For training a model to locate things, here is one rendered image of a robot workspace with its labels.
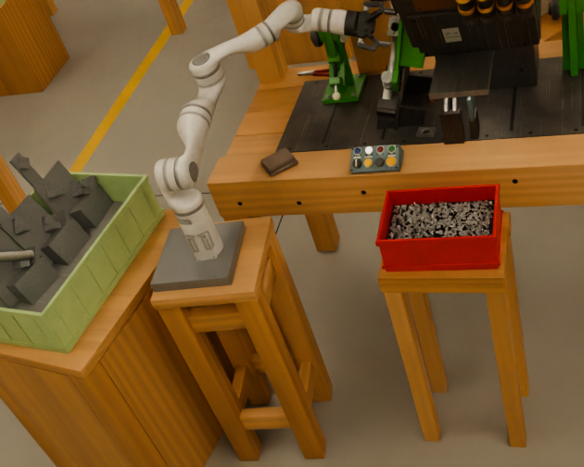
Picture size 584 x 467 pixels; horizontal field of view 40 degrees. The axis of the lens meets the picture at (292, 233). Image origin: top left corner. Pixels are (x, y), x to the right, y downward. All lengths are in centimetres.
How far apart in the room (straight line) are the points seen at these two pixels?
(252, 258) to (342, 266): 117
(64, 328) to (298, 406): 78
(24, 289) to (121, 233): 33
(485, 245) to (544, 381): 93
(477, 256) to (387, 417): 95
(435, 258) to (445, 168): 32
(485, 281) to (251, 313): 66
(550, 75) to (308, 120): 79
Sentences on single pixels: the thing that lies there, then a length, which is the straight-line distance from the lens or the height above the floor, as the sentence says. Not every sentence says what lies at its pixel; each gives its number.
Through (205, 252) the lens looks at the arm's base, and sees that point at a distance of 235.
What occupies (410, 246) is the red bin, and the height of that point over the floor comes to 89.
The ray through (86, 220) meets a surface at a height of 88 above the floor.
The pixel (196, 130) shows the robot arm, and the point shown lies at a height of 121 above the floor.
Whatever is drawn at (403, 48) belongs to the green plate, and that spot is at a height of 117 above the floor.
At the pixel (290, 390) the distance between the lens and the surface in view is 260.
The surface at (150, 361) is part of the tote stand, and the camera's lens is 264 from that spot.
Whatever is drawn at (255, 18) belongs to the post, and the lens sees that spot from 295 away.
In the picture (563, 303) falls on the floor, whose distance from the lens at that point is 319.
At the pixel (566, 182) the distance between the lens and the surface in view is 239.
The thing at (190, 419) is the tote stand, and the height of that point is 22.
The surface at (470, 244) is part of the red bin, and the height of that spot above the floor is 89.
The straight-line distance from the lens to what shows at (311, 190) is 252.
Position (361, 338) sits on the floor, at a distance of 319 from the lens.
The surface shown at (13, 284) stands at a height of 93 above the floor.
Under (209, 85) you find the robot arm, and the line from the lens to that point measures 250.
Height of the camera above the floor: 237
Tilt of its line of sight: 39 degrees down
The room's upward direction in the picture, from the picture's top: 20 degrees counter-clockwise
